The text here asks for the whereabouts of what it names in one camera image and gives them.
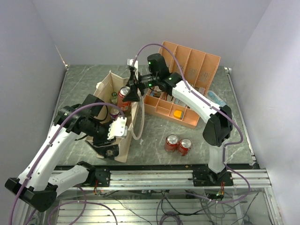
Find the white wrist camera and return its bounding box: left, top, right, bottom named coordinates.
left=127, top=59, right=139, bottom=79
left=107, top=116, right=128, bottom=140

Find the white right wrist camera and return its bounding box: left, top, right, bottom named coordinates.
left=127, top=59, right=139, bottom=79

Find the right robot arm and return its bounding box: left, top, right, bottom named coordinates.
left=123, top=53, right=233, bottom=186

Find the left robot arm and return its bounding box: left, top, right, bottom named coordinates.
left=5, top=94, right=114, bottom=212

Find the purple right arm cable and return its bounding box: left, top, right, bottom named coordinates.
left=133, top=43, right=251, bottom=203

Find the aluminium mounting rail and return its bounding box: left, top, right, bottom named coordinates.
left=51, top=170, right=270, bottom=191

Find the orange plastic desk organizer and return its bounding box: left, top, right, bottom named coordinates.
left=144, top=41, right=221, bottom=128

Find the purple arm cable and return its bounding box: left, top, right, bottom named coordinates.
left=9, top=103, right=126, bottom=225
left=133, top=43, right=251, bottom=203

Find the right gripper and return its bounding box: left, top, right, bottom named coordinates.
left=122, top=70, right=159, bottom=101

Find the blue toothbrush blister pack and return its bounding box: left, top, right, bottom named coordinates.
left=207, top=90, right=226, bottom=107

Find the red soda can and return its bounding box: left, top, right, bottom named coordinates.
left=117, top=86, right=131, bottom=112
left=177, top=138, right=192, bottom=156
left=164, top=134, right=179, bottom=152

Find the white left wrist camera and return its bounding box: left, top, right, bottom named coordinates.
left=107, top=116, right=128, bottom=140

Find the cream canvas tote bag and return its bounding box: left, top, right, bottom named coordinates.
left=84, top=71, right=142, bottom=163

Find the clear bottle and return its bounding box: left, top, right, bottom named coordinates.
left=110, top=92, right=118, bottom=105

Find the purple soda can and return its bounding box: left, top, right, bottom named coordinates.
left=109, top=107, right=120, bottom=120

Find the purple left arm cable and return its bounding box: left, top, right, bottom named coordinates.
left=9, top=103, right=126, bottom=225

